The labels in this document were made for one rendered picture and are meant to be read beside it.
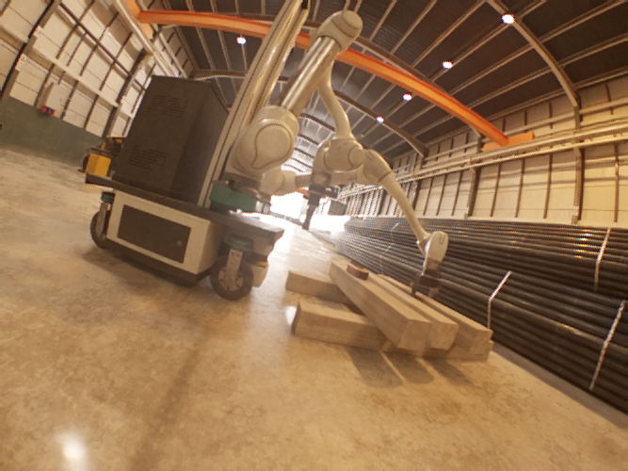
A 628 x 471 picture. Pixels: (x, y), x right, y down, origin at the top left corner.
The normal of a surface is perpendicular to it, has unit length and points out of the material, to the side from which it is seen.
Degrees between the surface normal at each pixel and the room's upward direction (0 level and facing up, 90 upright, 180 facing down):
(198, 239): 90
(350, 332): 90
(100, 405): 0
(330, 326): 90
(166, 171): 90
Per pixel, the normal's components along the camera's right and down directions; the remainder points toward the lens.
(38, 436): 0.29, -0.96
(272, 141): 0.40, 0.25
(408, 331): 0.17, 0.08
